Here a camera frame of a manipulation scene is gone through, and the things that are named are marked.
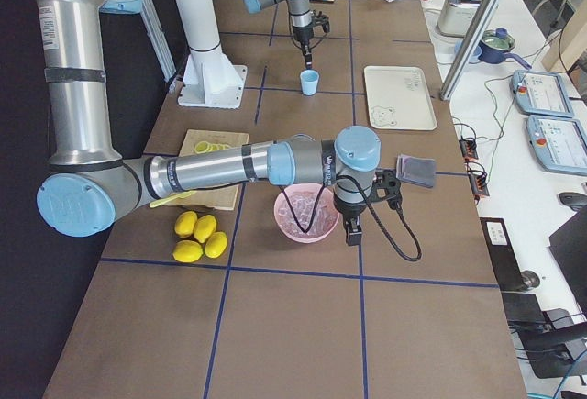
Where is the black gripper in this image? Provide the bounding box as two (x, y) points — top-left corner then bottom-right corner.
(293, 25), (314, 69)
(334, 196), (367, 246)

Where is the light blue plastic cup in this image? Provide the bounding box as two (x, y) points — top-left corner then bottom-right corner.
(300, 69), (320, 96)

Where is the pink bowl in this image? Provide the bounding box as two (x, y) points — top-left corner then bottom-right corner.
(273, 183), (341, 245)

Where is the grey folded cloth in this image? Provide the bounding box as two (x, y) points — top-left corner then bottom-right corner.
(396, 154), (437, 188)

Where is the cream bear serving tray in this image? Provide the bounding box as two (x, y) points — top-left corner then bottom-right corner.
(363, 65), (437, 131)

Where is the wooden cutting board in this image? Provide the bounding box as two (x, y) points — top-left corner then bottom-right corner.
(166, 129), (249, 211)

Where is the yellow lemon middle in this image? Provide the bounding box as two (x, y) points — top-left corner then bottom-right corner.
(205, 231), (228, 259)

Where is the yellow lemon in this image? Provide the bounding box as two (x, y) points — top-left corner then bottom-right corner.
(193, 215), (217, 243)
(174, 211), (198, 238)
(205, 231), (228, 259)
(172, 239), (204, 263)

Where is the lemon slices row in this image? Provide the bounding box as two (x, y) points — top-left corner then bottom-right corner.
(194, 140), (231, 154)

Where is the yellow lemon top right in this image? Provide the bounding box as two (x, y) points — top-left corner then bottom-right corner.
(193, 215), (217, 243)

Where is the white toaster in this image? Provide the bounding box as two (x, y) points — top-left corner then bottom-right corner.
(437, 0), (482, 37)

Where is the yellow lemon bottom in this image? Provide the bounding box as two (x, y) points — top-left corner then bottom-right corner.
(172, 239), (204, 263)

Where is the blue bowl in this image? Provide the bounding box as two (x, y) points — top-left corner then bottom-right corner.
(452, 39), (483, 65)

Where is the yellow lemon top left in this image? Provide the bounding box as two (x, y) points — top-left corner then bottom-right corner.
(174, 211), (198, 238)

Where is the blue saucepan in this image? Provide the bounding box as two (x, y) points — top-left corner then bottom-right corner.
(479, 28), (532, 70)

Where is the yellow plastic knife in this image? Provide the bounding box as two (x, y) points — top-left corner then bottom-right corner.
(149, 190), (196, 208)

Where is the black monitor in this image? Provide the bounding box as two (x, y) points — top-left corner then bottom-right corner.
(549, 207), (587, 295)

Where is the black computer mouse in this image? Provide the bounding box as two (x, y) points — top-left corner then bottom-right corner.
(558, 192), (587, 212)

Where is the teach pendant near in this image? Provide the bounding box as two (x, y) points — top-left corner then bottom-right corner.
(526, 115), (586, 176)

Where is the teach pendant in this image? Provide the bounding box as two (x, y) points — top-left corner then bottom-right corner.
(526, 115), (586, 176)
(511, 70), (574, 118)

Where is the teach pendant far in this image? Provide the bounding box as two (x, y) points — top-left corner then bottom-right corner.
(511, 70), (574, 118)

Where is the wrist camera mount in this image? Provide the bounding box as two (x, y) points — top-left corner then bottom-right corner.
(313, 11), (330, 34)
(369, 169), (403, 211)

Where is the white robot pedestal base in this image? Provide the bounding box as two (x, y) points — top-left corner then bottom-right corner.
(175, 0), (248, 109)

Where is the aluminium frame post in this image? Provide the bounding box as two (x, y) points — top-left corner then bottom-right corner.
(439, 0), (500, 101)

